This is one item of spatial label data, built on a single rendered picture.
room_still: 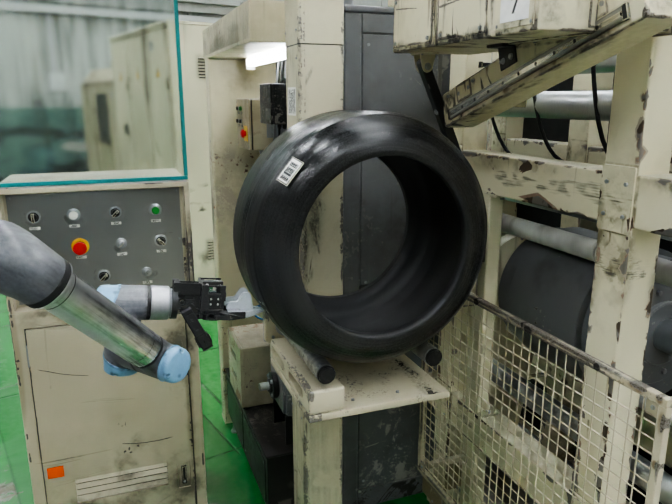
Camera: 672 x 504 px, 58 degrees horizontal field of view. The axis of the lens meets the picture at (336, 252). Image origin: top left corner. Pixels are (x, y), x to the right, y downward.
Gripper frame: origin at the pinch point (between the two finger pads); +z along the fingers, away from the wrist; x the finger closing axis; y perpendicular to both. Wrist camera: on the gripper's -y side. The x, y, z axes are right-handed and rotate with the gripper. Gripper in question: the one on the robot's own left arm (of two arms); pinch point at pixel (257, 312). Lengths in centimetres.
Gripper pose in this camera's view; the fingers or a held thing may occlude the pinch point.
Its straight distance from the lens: 145.3
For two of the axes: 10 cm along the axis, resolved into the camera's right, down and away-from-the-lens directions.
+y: 1.2, -9.7, -1.9
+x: -3.5, -2.2, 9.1
